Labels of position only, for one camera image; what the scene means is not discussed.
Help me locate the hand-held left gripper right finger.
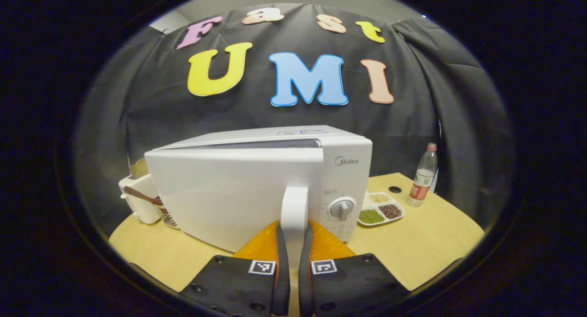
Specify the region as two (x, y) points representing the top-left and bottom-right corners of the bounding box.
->
(298, 220), (411, 317)

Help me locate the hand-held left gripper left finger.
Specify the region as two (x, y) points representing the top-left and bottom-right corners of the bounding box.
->
(179, 220), (290, 317)

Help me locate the white microwave oven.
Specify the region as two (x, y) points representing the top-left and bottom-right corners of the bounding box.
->
(144, 125), (373, 262)

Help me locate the white divided dish of beans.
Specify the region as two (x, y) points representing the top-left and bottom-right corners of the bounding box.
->
(357, 192), (406, 227)

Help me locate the metal mesh basket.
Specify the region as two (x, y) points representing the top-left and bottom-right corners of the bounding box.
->
(156, 206), (180, 229)

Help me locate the white toaster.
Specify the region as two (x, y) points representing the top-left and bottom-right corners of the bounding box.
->
(118, 172), (161, 225)

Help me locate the clear bottle with red label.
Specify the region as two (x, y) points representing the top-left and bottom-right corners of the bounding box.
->
(407, 143), (438, 208)

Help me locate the brown wooden spoon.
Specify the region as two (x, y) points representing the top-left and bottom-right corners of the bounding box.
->
(123, 186), (164, 206)

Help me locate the brown bread slice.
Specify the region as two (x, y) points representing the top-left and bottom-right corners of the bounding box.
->
(128, 157), (150, 179)

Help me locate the black backdrop cloth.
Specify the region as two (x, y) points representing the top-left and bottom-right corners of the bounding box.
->
(73, 4), (512, 237)

